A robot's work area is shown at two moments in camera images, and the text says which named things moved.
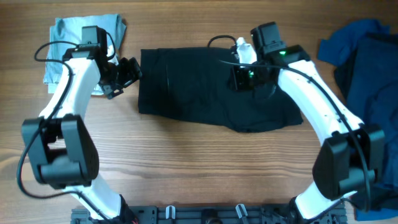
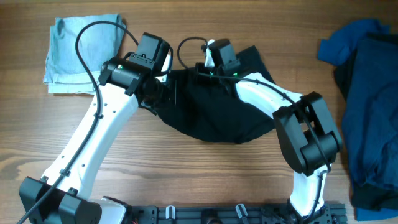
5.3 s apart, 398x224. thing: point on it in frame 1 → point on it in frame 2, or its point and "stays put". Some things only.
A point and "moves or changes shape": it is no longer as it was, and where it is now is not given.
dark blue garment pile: (365, 54) stays put
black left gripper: (131, 74) → (161, 104)
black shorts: (193, 84) moves or changes shape
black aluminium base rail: (209, 214) stays put
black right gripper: (237, 84) → (199, 68)
